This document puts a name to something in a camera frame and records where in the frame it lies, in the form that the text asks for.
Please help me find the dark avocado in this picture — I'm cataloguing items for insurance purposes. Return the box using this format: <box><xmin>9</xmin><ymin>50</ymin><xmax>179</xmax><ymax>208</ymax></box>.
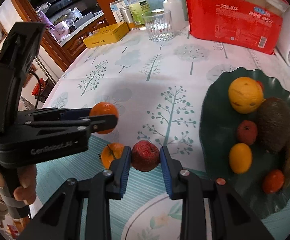
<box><xmin>256</xmin><ymin>97</ymin><xmax>290</xmax><ymax>154</ymax></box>

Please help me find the patterned tablecloth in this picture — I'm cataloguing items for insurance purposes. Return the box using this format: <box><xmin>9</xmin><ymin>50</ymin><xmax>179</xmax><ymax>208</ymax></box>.
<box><xmin>37</xmin><ymin>27</ymin><xmax>290</xmax><ymax>239</ymax></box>

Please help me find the dark green leaf plate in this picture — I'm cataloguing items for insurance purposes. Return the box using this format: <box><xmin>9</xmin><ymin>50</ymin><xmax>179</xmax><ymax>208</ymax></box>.
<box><xmin>200</xmin><ymin>67</ymin><xmax>290</xmax><ymax>219</ymax></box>

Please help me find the red lychee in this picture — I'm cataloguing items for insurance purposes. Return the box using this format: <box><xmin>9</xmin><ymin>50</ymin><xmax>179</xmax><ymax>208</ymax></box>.
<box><xmin>236</xmin><ymin>120</ymin><xmax>257</xmax><ymax>146</ymax></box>
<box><xmin>131</xmin><ymin>140</ymin><xmax>160</xmax><ymax>172</ymax></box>

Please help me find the small metal tin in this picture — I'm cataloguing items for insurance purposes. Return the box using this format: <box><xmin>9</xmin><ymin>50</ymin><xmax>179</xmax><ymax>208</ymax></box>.
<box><xmin>120</xmin><ymin>5</ymin><xmax>137</xmax><ymax>30</ymax></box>

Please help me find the clear drinking glass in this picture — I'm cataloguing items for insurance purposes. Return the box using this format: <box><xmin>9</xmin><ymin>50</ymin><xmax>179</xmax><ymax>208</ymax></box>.
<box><xmin>142</xmin><ymin>8</ymin><xmax>175</xmax><ymax>42</ymax></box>

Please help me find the yellow rectangular box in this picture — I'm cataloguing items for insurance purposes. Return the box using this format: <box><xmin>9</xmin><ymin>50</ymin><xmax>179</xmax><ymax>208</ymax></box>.
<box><xmin>83</xmin><ymin>22</ymin><xmax>129</xmax><ymax>49</ymax></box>

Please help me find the red paper cup package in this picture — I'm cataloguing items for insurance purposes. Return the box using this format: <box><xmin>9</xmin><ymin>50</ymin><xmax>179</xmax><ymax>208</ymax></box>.
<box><xmin>186</xmin><ymin>0</ymin><xmax>289</xmax><ymax>54</ymax></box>

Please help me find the small yellow kumquat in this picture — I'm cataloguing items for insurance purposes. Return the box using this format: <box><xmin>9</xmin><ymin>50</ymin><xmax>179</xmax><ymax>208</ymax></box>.
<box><xmin>229</xmin><ymin>143</ymin><xmax>253</xmax><ymax>174</ymax></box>

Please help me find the yellow orange with sticker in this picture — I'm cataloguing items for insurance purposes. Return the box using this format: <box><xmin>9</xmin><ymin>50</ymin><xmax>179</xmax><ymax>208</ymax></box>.
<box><xmin>228</xmin><ymin>77</ymin><xmax>264</xmax><ymax>114</ymax></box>

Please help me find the large red cherry tomato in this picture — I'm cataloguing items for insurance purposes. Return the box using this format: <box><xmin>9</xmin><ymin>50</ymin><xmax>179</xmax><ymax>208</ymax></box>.
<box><xmin>262</xmin><ymin>170</ymin><xmax>285</xmax><ymax>194</ymax></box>

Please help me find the red round container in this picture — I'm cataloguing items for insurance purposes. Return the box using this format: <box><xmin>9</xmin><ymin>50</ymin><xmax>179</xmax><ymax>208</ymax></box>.
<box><xmin>32</xmin><ymin>78</ymin><xmax>46</xmax><ymax>96</ymax></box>

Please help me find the white blue carton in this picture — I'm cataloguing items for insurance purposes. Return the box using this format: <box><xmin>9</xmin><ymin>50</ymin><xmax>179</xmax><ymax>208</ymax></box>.
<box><xmin>109</xmin><ymin>0</ymin><xmax>125</xmax><ymax>23</ymax></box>

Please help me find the glass bottle green label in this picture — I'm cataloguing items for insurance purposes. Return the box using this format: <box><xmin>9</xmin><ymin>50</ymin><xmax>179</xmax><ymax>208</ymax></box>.
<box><xmin>127</xmin><ymin>0</ymin><xmax>150</xmax><ymax>27</ymax></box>

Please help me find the person's left hand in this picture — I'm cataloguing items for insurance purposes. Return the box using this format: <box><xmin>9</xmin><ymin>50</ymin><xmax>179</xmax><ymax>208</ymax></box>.
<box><xmin>0</xmin><ymin>164</ymin><xmax>38</xmax><ymax>225</ymax></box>

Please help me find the white plastic squeeze bottle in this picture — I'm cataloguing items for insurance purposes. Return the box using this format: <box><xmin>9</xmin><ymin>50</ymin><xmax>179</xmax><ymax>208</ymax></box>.
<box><xmin>163</xmin><ymin>0</ymin><xmax>187</xmax><ymax>31</ymax></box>

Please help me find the mandarin orange with stem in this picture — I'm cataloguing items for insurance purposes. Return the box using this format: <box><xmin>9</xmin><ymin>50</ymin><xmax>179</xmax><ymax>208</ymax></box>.
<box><xmin>99</xmin><ymin>142</ymin><xmax>124</xmax><ymax>170</ymax></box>

